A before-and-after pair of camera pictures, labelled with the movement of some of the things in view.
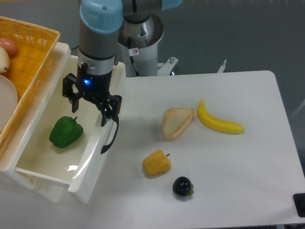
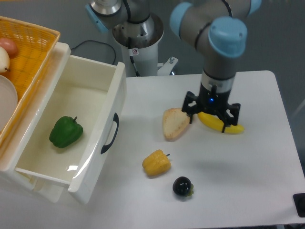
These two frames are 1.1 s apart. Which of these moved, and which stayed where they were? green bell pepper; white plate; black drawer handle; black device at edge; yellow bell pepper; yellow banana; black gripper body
Moved: black gripper body
Stayed: black drawer handle; yellow banana; yellow bell pepper; black device at edge; green bell pepper; white plate
